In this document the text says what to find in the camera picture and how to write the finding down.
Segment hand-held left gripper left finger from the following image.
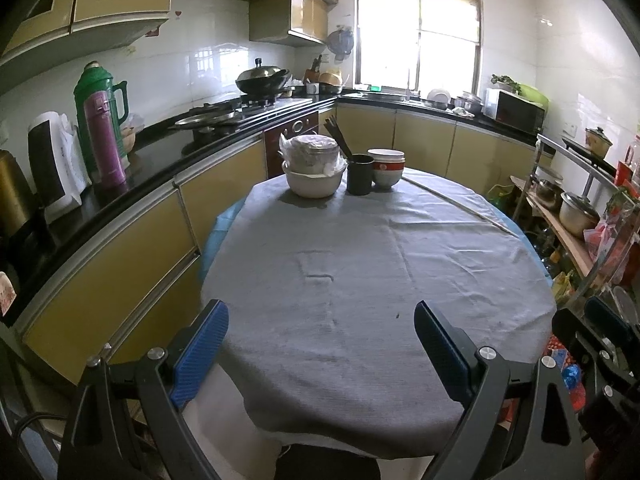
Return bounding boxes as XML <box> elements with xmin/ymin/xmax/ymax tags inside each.
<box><xmin>57</xmin><ymin>299</ymin><xmax>231</xmax><ymax>480</ymax></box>

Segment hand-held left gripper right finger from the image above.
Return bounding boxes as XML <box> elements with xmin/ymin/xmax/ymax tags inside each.
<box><xmin>414</xmin><ymin>300</ymin><xmax>586</xmax><ymax>480</ymax></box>

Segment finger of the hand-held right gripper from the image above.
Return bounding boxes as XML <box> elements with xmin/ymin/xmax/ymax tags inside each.
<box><xmin>585</xmin><ymin>296</ymin><xmax>640</xmax><ymax>362</ymax></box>
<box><xmin>551</xmin><ymin>306</ymin><xmax>617</xmax><ymax>392</ymax></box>

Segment red mesh basket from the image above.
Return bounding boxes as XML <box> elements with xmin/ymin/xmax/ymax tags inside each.
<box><xmin>542</xmin><ymin>332</ymin><xmax>588</xmax><ymax>411</ymax></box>

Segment yellow green snack bag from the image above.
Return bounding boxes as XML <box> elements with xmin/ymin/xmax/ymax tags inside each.
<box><xmin>550</xmin><ymin>270</ymin><xmax>581</xmax><ymax>306</ymax></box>

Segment pink plastic bag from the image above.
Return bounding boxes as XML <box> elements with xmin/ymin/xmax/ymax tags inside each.
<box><xmin>582</xmin><ymin>210</ymin><xmax>628</xmax><ymax>261</ymax></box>

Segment large steel pot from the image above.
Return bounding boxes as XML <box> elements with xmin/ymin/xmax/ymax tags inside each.
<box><xmin>559</xmin><ymin>191</ymin><xmax>601</xmax><ymax>238</ymax></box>

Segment yellow base cabinets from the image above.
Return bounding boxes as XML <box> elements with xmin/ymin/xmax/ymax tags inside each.
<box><xmin>20</xmin><ymin>102</ymin><xmax>556</xmax><ymax>376</ymax></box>

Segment grey tablecloth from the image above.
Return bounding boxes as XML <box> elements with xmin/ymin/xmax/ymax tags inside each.
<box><xmin>200</xmin><ymin>166</ymin><xmax>558</xmax><ymax>461</ymax></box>

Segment small steel pot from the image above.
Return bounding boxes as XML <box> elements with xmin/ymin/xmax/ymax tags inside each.
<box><xmin>535</xmin><ymin>177</ymin><xmax>563</xmax><ymax>211</ymax></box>

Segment red plastic cup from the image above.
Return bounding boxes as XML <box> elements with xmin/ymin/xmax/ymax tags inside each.
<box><xmin>614</xmin><ymin>160</ymin><xmax>636</xmax><ymax>188</ymax></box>

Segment thin bamboo stick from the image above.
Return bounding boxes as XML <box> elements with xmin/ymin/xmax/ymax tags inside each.
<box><xmin>402</xmin><ymin>176</ymin><xmax>521</xmax><ymax>237</ymax></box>

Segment black stool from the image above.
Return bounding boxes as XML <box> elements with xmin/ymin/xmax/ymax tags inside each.
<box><xmin>272</xmin><ymin>442</ymin><xmax>381</xmax><ymax>480</ymax></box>

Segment metal shelf rack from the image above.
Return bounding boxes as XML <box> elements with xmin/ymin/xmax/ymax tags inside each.
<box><xmin>510</xmin><ymin>132</ymin><xmax>640</xmax><ymax>321</ymax></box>

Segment cream enamel pot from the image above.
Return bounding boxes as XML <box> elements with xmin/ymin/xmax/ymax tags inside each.
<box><xmin>585</xmin><ymin>126</ymin><xmax>613</xmax><ymax>158</ymax></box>

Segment red banded bowl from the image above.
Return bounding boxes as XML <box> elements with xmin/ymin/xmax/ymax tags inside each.
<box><xmin>372</xmin><ymin>158</ymin><xmax>406</xmax><ymax>191</ymax></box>

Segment black cup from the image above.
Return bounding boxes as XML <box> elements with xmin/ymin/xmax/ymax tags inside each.
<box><xmin>346</xmin><ymin>154</ymin><xmax>376</xmax><ymax>196</ymax></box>

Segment white basin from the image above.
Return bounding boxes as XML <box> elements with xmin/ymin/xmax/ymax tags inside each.
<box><xmin>281</xmin><ymin>160</ymin><xmax>348</xmax><ymax>199</ymax></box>

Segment black kitchen countertop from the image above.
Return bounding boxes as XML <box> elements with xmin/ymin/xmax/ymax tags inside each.
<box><xmin>0</xmin><ymin>87</ymin><xmax>556</xmax><ymax>321</ymax></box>

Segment purple thermos bottle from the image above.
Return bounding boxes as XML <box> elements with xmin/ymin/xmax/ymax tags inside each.
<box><xmin>82</xmin><ymin>95</ymin><xmax>128</xmax><ymax>186</ymax></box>

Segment white microwave oven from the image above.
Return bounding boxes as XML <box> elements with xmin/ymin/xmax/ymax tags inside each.
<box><xmin>484</xmin><ymin>87</ymin><xmax>547</xmax><ymax>135</ymax></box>

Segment clear plastic food bag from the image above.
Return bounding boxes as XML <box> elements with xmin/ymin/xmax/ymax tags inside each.
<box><xmin>122</xmin><ymin>112</ymin><xmax>146</xmax><ymax>153</ymax></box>

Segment dark red built-in appliance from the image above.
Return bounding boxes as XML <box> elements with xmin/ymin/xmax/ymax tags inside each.
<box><xmin>264</xmin><ymin>112</ymin><xmax>321</xmax><ymax>178</ymax></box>

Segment flat metal lid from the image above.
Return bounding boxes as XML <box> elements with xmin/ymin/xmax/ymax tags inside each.
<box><xmin>174</xmin><ymin>110</ymin><xmax>241</xmax><ymax>128</ymax></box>

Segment green plastic basin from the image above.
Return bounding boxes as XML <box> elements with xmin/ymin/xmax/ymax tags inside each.
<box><xmin>517</xmin><ymin>82</ymin><xmax>550</xmax><ymax>106</ymax></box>

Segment black and white heater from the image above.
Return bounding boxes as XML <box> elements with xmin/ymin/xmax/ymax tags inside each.
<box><xmin>27</xmin><ymin>111</ymin><xmax>93</xmax><ymax>223</ymax></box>

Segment bundle of dark chopsticks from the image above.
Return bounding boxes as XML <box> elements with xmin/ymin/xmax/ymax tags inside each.
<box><xmin>323</xmin><ymin>115</ymin><xmax>356</xmax><ymax>160</ymax></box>

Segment gold kettle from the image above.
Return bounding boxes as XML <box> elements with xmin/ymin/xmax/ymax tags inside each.
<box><xmin>0</xmin><ymin>149</ymin><xmax>38</xmax><ymax>241</ymax></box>

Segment cookware beside sink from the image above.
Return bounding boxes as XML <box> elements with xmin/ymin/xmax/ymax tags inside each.
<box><xmin>427</xmin><ymin>88</ymin><xmax>486</xmax><ymax>118</ymax></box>

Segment gas stove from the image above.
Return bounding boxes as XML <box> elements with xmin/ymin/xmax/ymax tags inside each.
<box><xmin>175</xmin><ymin>95</ymin><xmax>313</xmax><ymax>133</ymax></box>

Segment black wok with lid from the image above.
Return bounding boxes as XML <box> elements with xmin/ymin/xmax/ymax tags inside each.
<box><xmin>236</xmin><ymin>57</ymin><xmax>292</xmax><ymax>96</ymax></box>

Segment green thermos jug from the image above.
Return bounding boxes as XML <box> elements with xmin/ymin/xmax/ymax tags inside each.
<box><xmin>73</xmin><ymin>61</ymin><xmax>130</xmax><ymax>173</ymax></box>

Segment knife block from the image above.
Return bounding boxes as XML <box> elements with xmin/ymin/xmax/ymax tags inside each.
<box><xmin>303</xmin><ymin>55</ymin><xmax>323</xmax><ymax>86</ymax></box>

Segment window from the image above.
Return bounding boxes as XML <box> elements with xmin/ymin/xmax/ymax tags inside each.
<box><xmin>355</xmin><ymin>0</ymin><xmax>483</xmax><ymax>96</ymax></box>

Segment black cable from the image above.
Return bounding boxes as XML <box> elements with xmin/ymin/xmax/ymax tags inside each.
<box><xmin>12</xmin><ymin>412</ymin><xmax>71</xmax><ymax>441</ymax></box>

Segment small yellow wall cabinet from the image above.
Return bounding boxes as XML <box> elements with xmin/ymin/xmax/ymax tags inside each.
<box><xmin>249</xmin><ymin>0</ymin><xmax>331</xmax><ymax>48</ymax></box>

